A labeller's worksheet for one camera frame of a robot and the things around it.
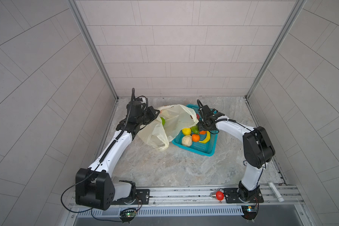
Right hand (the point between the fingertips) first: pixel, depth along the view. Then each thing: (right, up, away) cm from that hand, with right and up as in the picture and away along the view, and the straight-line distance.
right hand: (201, 126), depth 95 cm
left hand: (-24, +12, -17) cm, 33 cm away
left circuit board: (-39, -37, -31) cm, 62 cm away
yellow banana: (+3, -7, -5) cm, 9 cm away
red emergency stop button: (+5, -31, -25) cm, 40 cm away
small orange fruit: (+1, -3, -4) cm, 5 cm away
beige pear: (-10, -8, -9) cm, 16 cm away
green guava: (-26, +3, +4) cm, 27 cm away
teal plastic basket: (+3, -13, -7) cm, 15 cm away
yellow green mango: (-5, -1, -4) cm, 6 cm away
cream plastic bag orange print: (-25, +1, -28) cm, 38 cm away
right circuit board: (+19, -38, -27) cm, 50 cm away
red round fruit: (-5, +8, -21) cm, 23 cm away
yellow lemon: (-10, -3, -4) cm, 11 cm away
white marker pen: (+35, -31, -24) cm, 53 cm away
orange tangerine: (-5, -6, -6) cm, 10 cm away
